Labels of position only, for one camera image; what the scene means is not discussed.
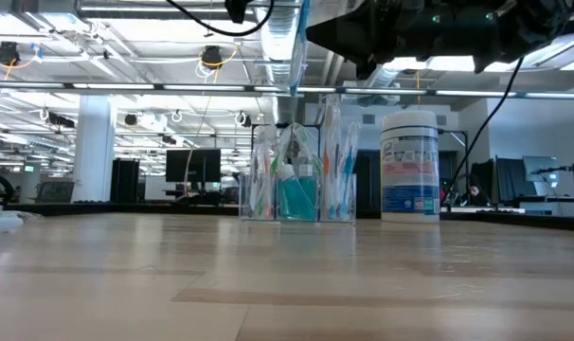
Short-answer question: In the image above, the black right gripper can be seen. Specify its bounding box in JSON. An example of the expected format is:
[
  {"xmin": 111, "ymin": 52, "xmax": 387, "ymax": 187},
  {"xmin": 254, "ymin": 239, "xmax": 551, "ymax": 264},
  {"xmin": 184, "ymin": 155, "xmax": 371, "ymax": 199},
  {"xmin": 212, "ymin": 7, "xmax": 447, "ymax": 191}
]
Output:
[{"xmin": 304, "ymin": 0, "xmax": 511, "ymax": 81}]

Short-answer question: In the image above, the white disinfecting wipes canister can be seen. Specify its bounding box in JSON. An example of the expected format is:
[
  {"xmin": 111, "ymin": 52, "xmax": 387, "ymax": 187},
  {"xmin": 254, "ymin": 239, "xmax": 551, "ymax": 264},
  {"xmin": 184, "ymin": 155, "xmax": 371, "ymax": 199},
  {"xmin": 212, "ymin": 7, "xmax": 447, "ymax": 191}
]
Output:
[{"xmin": 380, "ymin": 109, "xmax": 440, "ymax": 224}]

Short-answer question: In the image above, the dark cabinet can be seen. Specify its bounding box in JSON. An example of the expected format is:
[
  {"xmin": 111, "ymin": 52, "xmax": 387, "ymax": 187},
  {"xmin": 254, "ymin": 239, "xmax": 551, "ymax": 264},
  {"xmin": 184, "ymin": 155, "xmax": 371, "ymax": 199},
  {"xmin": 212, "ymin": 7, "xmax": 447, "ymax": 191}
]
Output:
[{"xmin": 355, "ymin": 150, "xmax": 383, "ymax": 220}]

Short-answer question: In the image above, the black computer monitor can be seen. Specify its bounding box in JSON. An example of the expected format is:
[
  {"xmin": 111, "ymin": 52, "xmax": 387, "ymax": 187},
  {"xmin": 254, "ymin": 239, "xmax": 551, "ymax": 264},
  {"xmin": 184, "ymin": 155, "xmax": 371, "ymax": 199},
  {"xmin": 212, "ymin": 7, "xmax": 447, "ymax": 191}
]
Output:
[
  {"xmin": 494, "ymin": 156, "xmax": 525, "ymax": 193},
  {"xmin": 469, "ymin": 159, "xmax": 497, "ymax": 206},
  {"xmin": 166, "ymin": 149, "xmax": 222, "ymax": 184}
]

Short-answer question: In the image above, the person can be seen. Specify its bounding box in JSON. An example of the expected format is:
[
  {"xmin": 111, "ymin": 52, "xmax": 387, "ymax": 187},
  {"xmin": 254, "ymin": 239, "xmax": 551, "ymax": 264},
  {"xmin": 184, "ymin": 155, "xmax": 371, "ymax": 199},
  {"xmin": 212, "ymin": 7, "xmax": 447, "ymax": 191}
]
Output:
[{"xmin": 461, "ymin": 183, "xmax": 492, "ymax": 207}]

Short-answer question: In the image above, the clear acrylic organizer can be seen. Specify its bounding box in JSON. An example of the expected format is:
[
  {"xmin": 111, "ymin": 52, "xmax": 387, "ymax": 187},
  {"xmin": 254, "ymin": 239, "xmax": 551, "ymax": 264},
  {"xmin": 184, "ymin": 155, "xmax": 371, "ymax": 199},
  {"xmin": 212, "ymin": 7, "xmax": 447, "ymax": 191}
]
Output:
[{"xmin": 238, "ymin": 172, "xmax": 358, "ymax": 224}]

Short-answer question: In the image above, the grey computer monitor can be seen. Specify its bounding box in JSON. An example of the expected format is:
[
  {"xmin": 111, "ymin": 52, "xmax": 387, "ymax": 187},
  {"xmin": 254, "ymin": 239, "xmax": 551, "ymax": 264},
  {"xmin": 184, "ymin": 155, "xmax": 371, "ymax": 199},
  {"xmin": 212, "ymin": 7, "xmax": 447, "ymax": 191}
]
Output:
[{"xmin": 521, "ymin": 154, "xmax": 562, "ymax": 190}]

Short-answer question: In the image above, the white desk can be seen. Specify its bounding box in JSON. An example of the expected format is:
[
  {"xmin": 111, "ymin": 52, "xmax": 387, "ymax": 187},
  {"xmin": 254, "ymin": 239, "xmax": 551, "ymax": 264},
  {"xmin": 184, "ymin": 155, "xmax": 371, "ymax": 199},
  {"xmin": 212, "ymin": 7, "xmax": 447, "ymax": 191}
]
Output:
[{"xmin": 518, "ymin": 194, "xmax": 574, "ymax": 218}]

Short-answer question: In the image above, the black tall cabinet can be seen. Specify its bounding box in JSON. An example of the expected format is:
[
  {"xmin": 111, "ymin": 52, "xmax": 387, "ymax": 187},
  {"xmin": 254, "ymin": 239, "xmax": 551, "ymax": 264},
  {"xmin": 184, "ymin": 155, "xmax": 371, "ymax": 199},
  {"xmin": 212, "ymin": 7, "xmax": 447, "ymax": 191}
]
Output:
[{"xmin": 110, "ymin": 158, "xmax": 140, "ymax": 205}]

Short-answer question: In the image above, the white building pillar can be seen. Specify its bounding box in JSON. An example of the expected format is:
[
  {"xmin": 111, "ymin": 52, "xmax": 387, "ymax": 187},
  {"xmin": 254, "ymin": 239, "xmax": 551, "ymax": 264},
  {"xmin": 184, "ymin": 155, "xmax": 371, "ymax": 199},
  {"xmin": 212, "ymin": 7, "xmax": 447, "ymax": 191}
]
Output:
[{"xmin": 72, "ymin": 94, "xmax": 117, "ymax": 203}]

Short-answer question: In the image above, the small dark monitor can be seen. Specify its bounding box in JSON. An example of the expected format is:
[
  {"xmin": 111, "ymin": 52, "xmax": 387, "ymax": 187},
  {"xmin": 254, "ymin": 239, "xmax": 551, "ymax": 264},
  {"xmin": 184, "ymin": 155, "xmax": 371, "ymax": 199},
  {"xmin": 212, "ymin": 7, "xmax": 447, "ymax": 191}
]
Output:
[{"xmin": 35, "ymin": 180, "xmax": 76, "ymax": 204}]

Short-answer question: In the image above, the white toothbrush in clear wrapper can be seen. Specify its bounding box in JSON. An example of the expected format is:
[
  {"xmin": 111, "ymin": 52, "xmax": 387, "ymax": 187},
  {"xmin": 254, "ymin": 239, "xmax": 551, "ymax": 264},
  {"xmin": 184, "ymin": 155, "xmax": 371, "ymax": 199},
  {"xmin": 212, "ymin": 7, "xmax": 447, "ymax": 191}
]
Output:
[{"xmin": 0, "ymin": 210, "xmax": 45, "ymax": 234}]

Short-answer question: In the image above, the silver ribbed air duct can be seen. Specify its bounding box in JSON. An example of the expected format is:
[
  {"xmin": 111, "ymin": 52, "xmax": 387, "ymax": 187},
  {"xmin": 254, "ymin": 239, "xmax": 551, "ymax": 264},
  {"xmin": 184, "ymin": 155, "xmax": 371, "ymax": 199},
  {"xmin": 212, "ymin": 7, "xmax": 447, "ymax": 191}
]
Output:
[{"xmin": 257, "ymin": 0, "xmax": 301, "ymax": 86}]

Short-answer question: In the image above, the long ceiling light rail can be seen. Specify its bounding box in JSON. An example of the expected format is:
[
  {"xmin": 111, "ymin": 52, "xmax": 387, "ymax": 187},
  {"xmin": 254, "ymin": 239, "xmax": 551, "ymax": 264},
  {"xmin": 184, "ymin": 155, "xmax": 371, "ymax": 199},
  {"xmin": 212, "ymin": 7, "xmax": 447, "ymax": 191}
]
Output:
[{"xmin": 0, "ymin": 81, "xmax": 574, "ymax": 99}]

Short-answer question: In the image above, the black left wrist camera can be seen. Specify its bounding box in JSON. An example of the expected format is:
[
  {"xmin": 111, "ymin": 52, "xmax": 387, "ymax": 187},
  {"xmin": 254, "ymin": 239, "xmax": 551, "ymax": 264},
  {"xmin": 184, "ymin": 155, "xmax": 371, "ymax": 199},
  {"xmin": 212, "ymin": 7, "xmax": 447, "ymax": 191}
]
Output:
[{"xmin": 224, "ymin": 0, "xmax": 254, "ymax": 25}]

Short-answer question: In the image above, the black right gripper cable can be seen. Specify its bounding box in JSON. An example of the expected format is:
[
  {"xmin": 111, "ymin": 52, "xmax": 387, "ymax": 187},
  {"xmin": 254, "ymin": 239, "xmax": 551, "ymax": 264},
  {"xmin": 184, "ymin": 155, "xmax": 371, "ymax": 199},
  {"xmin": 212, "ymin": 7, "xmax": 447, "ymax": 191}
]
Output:
[{"xmin": 441, "ymin": 55, "xmax": 526, "ymax": 209}]

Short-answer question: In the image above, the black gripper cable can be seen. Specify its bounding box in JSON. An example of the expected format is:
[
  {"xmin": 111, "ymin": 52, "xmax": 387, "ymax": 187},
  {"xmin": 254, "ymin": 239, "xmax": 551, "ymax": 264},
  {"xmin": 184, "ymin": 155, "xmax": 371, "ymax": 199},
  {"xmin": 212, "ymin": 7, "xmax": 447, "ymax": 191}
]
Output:
[
  {"xmin": 441, "ymin": 55, "xmax": 526, "ymax": 209},
  {"xmin": 165, "ymin": 0, "xmax": 275, "ymax": 38}
]

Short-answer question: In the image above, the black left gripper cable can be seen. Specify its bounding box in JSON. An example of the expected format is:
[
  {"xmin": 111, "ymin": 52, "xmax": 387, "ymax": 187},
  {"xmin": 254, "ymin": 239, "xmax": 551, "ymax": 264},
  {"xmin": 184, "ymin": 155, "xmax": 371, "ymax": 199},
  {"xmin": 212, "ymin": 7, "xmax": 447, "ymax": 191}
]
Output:
[{"xmin": 165, "ymin": 0, "xmax": 275, "ymax": 38}]

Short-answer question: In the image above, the black ceiling camera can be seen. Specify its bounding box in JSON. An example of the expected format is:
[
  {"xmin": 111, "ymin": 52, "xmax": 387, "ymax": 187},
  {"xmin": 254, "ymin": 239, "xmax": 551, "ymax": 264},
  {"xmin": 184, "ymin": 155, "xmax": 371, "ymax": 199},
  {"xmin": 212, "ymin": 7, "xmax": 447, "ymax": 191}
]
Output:
[
  {"xmin": 0, "ymin": 41, "xmax": 22, "ymax": 67},
  {"xmin": 200, "ymin": 45, "xmax": 225, "ymax": 71}
]

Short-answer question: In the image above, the black metal pole frame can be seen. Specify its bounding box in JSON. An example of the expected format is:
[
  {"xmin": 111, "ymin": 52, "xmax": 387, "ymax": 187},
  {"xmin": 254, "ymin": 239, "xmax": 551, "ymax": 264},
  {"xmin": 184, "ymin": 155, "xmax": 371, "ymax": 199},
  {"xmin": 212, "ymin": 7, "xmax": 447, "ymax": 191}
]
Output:
[{"xmin": 437, "ymin": 126, "xmax": 472, "ymax": 206}]

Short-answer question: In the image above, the black aluminium table frame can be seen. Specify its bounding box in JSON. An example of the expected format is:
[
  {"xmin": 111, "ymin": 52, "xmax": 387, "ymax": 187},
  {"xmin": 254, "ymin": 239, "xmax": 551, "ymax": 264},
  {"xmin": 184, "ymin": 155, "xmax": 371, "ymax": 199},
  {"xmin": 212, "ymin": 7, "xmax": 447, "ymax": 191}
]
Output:
[{"xmin": 0, "ymin": 198, "xmax": 574, "ymax": 233}]

